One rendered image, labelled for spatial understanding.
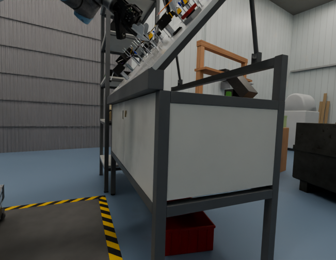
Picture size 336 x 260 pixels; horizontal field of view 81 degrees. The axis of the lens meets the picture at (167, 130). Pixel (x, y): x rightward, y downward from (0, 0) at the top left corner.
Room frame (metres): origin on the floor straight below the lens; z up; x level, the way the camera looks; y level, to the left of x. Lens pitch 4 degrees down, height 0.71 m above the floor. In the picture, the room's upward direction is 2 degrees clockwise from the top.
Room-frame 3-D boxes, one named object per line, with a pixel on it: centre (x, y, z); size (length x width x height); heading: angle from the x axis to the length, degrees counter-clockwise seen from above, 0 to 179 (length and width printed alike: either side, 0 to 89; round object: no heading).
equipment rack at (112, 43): (2.13, 0.45, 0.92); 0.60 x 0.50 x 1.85; 23
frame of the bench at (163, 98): (1.31, -0.01, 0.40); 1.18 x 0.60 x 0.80; 23
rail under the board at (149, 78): (1.19, 0.28, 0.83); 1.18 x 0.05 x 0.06; 23
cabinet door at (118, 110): (1.45, 0.36, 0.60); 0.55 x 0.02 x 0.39; 23
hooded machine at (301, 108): (4.85, -3.15, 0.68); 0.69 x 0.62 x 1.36; 31
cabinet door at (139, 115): (0.94, 0.15, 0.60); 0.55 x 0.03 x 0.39; 23
